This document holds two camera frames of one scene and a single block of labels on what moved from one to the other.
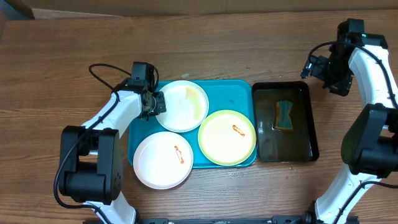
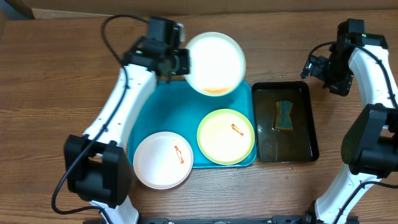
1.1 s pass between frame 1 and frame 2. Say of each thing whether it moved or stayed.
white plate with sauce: moved
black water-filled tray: stayed
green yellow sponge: stayed
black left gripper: moved
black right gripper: stayed
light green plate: stayed
